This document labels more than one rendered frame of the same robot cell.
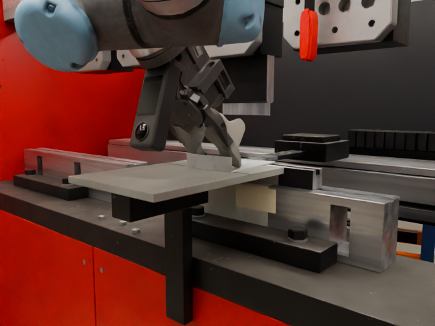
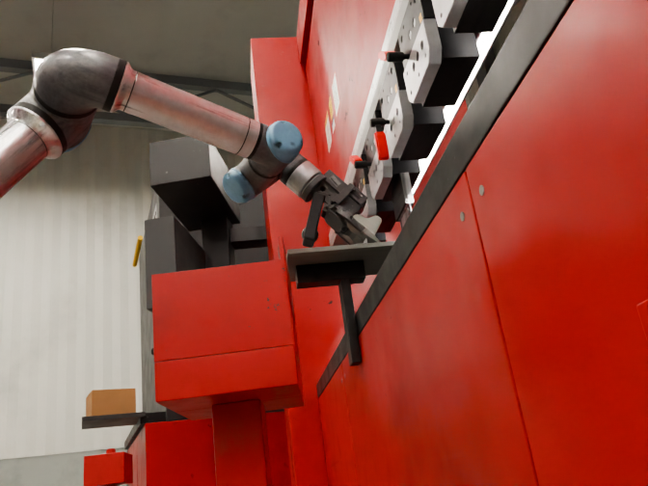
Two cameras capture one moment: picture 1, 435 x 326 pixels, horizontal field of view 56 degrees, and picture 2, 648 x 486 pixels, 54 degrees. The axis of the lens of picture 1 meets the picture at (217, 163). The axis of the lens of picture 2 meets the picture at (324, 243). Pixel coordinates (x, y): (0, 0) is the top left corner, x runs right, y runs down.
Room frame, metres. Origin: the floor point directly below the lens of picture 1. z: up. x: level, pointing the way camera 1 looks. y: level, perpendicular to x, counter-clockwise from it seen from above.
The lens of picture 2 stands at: (-0.42, -0.75, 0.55)
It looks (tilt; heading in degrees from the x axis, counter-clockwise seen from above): 21 degrees up; 40
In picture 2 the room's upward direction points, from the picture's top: 8 degrees counter-clockwise
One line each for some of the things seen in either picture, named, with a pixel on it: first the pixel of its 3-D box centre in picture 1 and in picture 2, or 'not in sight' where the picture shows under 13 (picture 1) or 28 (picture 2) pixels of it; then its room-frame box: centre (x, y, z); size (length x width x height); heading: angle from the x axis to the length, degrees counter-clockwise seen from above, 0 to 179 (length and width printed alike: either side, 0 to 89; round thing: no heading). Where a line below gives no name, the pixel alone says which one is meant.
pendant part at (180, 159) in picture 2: not in sight; (202, 255); (1.14, 1.25, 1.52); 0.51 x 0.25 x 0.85; 36
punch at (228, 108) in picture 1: (245, 86); (402, 202); (0.70, -0.05, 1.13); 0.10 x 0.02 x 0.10; 49
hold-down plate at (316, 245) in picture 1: (242, 235); not in sight; (0.63, -0.04, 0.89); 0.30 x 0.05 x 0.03; 49
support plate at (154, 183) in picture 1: (183, 174); (346, 261); (0.59, 0.05, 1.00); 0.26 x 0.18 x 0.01; 139
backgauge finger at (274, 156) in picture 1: (293, 149); not in sight; (0.82, -0.15, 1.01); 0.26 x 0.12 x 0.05; 139
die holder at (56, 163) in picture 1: (78, 172); not in sight; (1.06, 0.37, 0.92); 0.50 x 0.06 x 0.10; 49
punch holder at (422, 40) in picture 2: not in sight; (435, 44); (0.46, -0.33, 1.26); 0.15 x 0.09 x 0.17; 49
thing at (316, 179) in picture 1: (263, 172); not in sight; (0.68, -0.08, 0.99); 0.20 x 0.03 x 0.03; 49
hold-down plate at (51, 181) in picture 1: (48, 185); not in sight; (1.05, 0.44, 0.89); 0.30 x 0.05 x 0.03; 49
